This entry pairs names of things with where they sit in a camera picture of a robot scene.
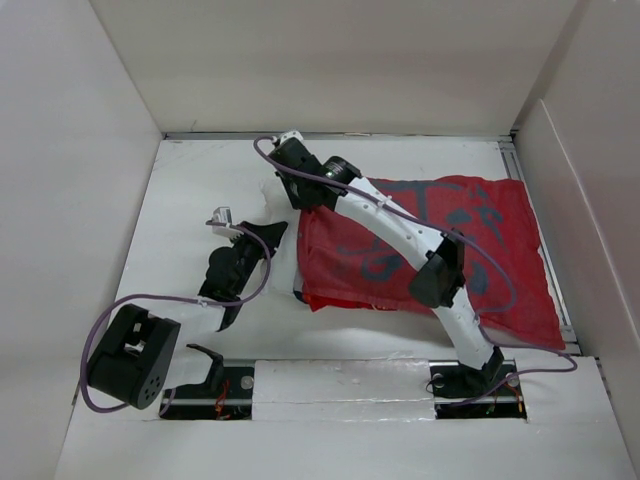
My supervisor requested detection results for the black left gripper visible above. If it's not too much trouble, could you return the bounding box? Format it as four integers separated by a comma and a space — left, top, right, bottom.
227, 221, 285, 296

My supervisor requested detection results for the white pillow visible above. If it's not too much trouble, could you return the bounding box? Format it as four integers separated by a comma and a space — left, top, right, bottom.
257, 179, 307, 301

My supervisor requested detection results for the red patterned pillowcase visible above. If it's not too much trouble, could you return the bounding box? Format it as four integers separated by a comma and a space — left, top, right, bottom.
297, 176, 564, 350

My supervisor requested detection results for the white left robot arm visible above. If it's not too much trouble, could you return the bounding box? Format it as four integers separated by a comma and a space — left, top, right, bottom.
80, 220, 288, 414

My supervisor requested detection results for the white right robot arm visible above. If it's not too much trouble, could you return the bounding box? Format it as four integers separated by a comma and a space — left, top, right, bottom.
264, 132, 504, 399

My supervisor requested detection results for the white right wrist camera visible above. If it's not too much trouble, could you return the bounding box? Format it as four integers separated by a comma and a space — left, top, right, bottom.
272, 130, 304, 146

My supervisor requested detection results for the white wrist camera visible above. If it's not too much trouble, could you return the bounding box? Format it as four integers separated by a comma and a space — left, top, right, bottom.
272, 130, 304, 146
205, 206, 235, 239

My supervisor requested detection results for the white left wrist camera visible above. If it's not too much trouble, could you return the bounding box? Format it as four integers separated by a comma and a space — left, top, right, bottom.
205, 206, 235, 239

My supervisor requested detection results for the aluminium right side rail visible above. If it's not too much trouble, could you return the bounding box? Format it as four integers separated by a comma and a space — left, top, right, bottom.
499, 139, 584, 356

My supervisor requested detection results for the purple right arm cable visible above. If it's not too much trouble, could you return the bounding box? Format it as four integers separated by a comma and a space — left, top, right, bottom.
253, 133, 579, 409

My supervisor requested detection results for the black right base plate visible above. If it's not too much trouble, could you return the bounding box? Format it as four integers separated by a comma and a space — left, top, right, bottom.
425, 360, 527, 420

